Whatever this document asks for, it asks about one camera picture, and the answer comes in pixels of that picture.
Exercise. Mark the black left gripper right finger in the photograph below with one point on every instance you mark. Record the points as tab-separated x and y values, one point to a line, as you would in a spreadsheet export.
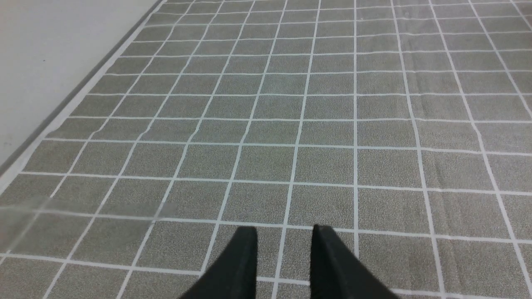
337	274

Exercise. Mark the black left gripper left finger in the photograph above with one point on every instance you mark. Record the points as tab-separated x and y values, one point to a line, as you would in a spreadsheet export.
233	275

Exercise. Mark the grey grid tablecloth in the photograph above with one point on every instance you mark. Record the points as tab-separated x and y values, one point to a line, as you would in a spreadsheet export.
403	124

